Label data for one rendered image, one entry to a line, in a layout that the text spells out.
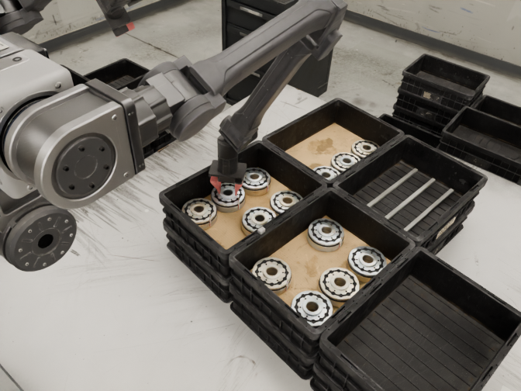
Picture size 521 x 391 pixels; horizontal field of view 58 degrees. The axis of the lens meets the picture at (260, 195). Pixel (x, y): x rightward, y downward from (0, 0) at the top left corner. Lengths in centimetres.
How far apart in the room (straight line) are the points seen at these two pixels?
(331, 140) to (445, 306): 73
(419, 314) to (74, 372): 87
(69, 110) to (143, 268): 89
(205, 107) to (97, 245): 91
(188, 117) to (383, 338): 74
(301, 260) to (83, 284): 63
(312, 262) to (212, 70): 70
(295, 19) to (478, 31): 363
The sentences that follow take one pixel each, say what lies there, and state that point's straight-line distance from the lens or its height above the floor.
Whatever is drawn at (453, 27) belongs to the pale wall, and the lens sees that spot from 450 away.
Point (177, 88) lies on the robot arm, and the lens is 73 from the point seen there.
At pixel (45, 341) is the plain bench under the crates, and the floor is 70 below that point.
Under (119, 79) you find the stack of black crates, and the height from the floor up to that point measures 38.
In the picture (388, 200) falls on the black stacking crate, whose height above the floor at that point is 83.
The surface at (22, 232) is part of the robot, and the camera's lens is 95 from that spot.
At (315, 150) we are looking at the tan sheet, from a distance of 167.
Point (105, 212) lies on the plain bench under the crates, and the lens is 165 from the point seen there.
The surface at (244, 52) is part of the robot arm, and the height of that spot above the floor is 148.
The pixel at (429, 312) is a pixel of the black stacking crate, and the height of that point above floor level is 83.
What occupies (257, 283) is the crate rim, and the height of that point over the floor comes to 93.
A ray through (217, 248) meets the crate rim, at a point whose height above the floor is 93.
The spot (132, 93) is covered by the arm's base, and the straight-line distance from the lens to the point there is 68.
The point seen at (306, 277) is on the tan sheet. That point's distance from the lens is 127.
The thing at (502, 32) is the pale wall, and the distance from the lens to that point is 440.
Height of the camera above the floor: 183
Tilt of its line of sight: 43 degrees down
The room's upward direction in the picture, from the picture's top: 3 degrees clockwise
